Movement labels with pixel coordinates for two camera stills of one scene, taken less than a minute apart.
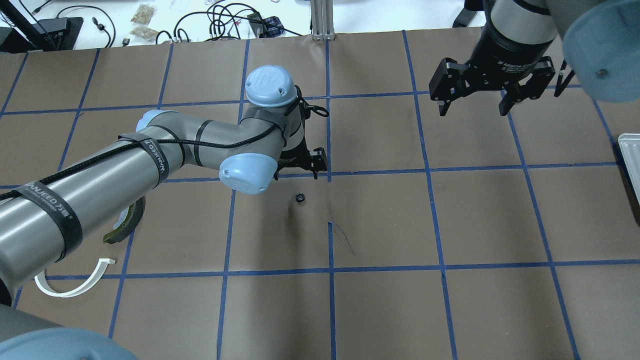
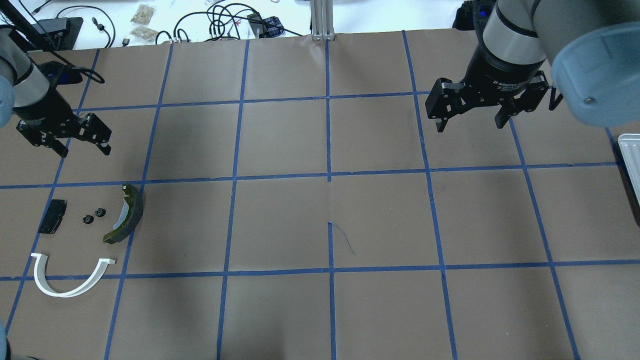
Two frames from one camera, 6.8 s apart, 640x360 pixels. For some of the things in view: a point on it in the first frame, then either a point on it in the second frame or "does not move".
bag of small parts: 143,15 does not move
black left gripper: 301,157 to 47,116
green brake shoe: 127,221 does not move
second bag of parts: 144,33 does not move
